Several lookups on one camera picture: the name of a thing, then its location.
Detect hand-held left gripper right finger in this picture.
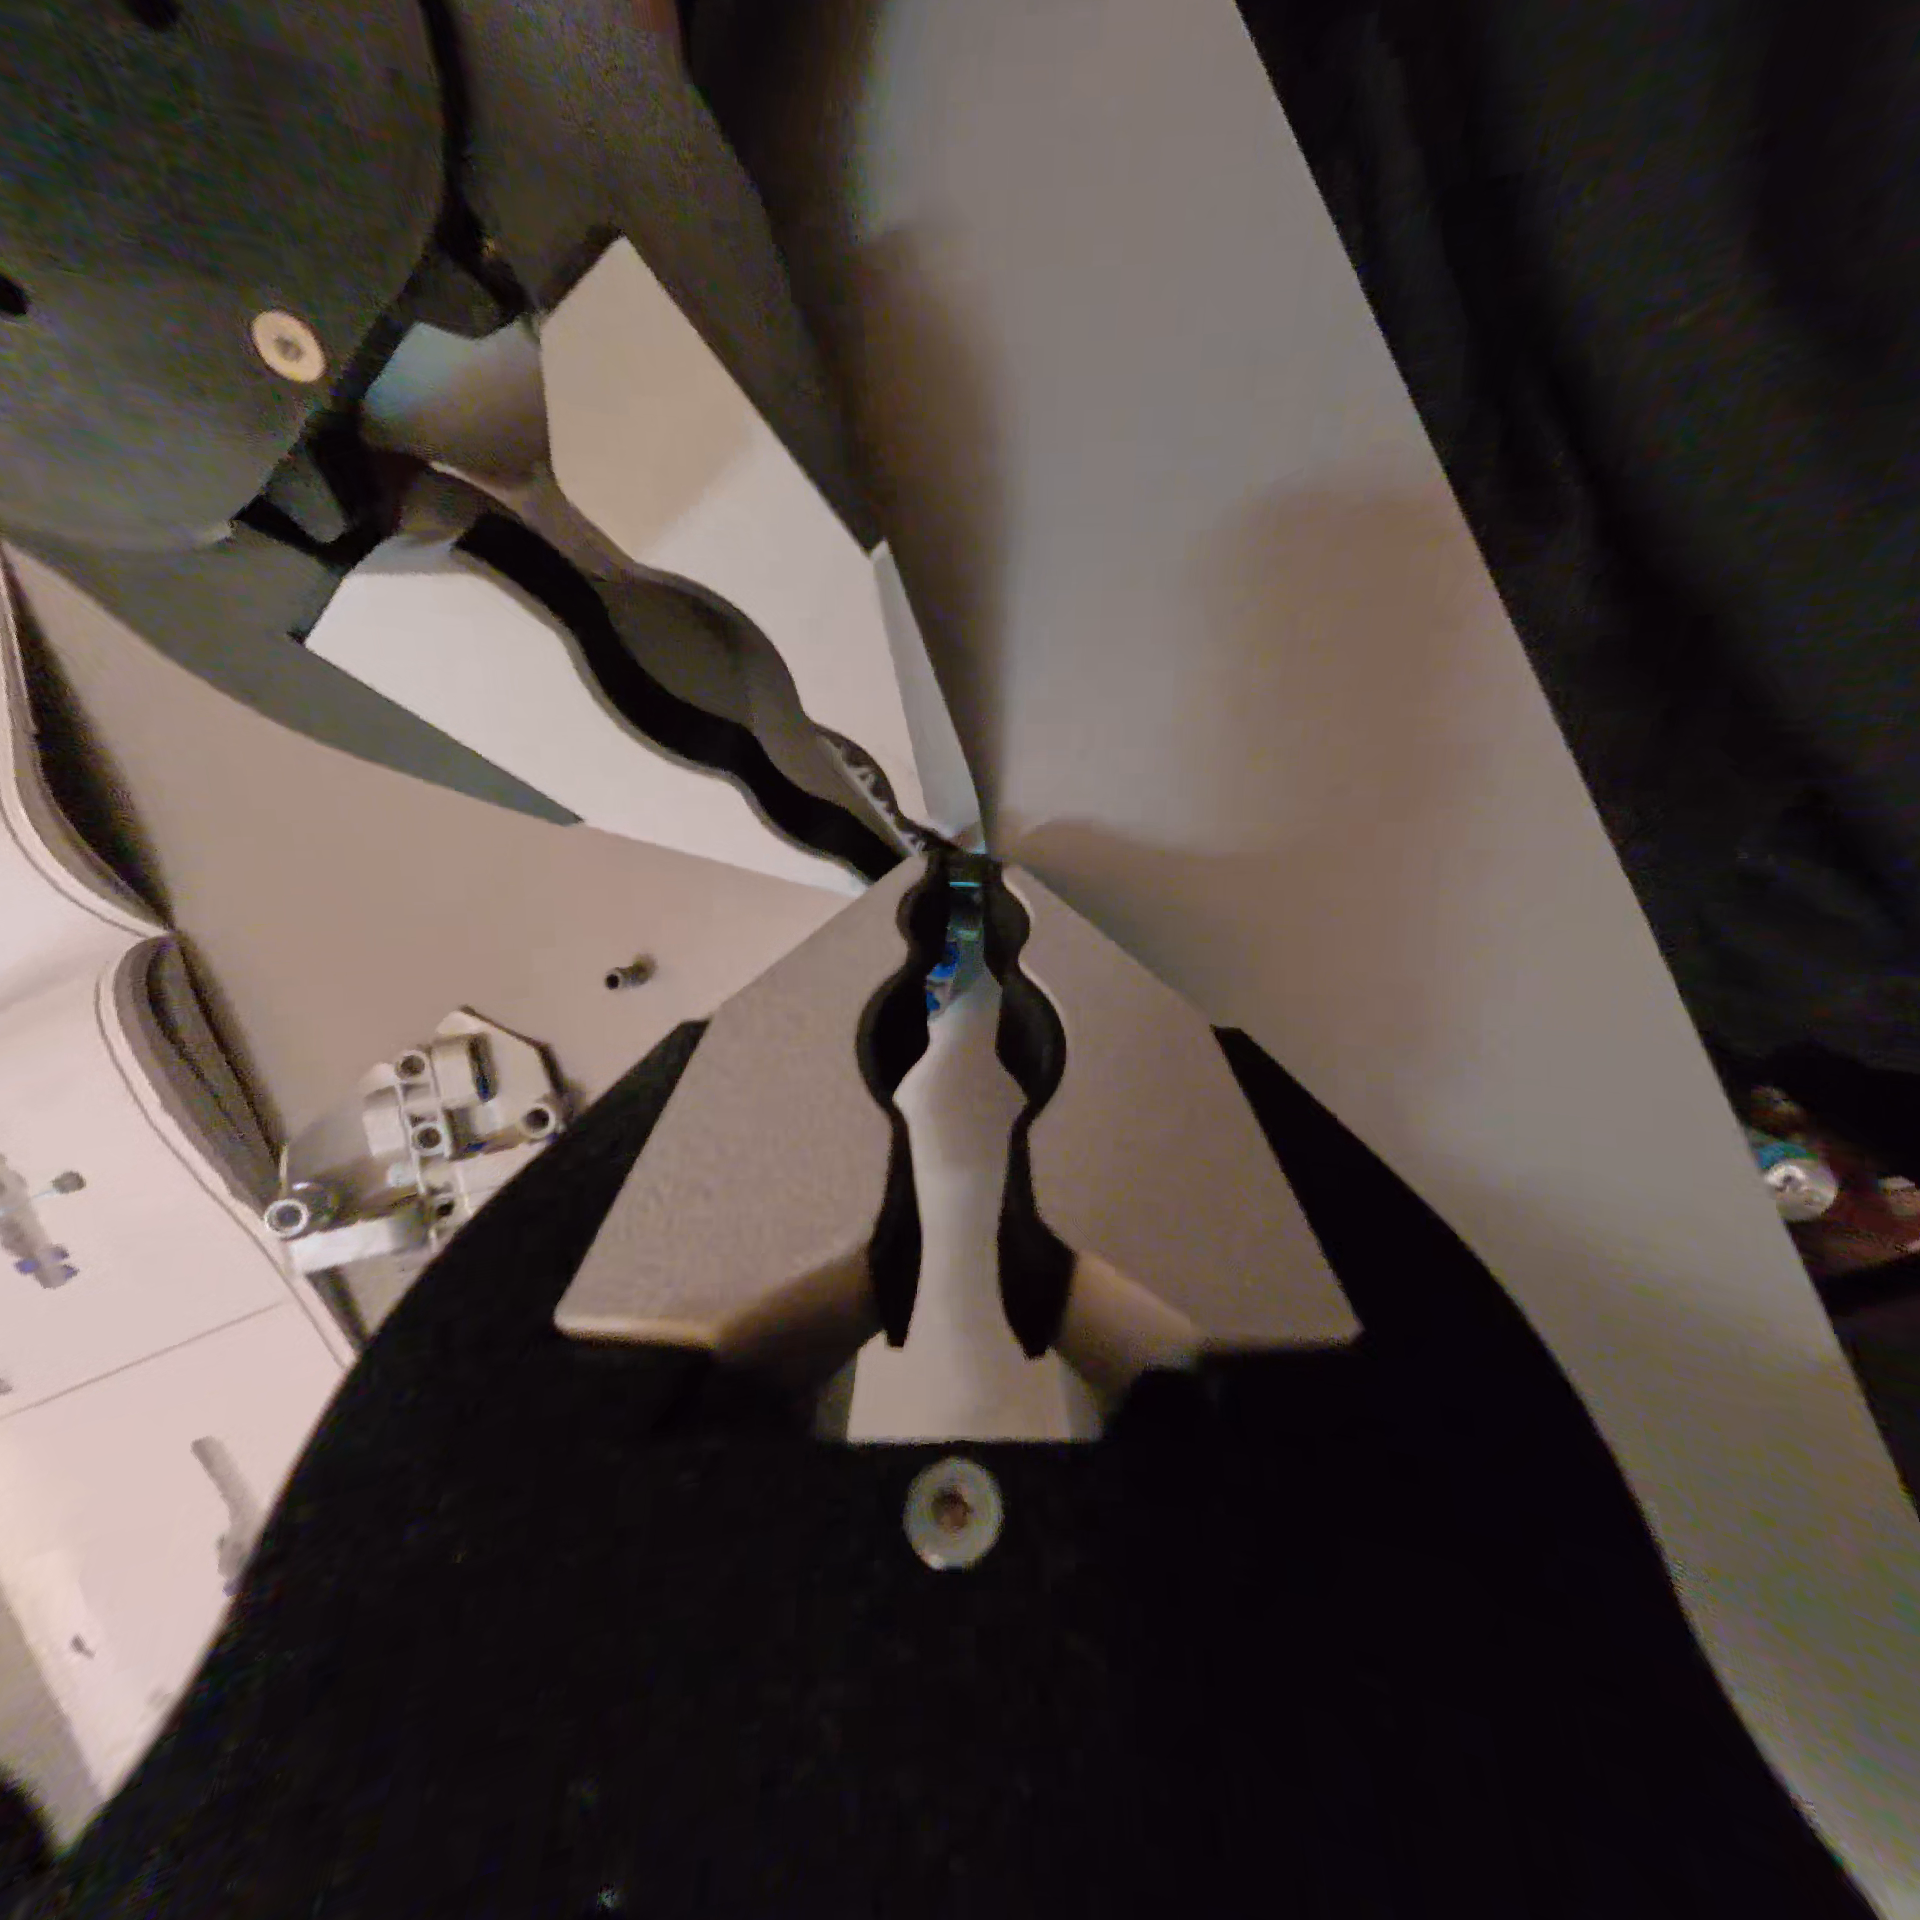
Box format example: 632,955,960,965
976,856,1362,1421

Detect grey toy brick assembly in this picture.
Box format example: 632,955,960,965
264,1007,577,1280

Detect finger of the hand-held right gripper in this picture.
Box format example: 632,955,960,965
305,511,912,882
356,233,981,848

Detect small shiny object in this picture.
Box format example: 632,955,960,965
1746,1087,1920,1278

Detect open instruction booklet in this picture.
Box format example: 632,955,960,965
0,555,369,1853

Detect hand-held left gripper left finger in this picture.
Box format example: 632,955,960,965
550,854,942,1437

